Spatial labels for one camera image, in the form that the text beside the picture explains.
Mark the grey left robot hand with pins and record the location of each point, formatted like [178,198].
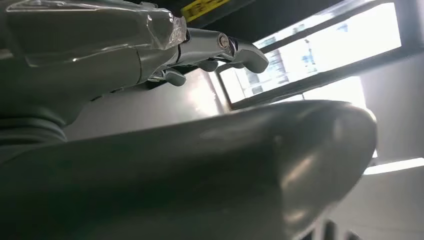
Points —
[198,172]

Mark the black and yellow column label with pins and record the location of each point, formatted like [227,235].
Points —
[202,8]

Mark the black scale column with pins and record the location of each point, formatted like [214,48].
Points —
[265,16]

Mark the bright light strip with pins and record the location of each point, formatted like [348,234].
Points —
[397,165]

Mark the window with dark frame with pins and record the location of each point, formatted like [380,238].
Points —
[331,39]

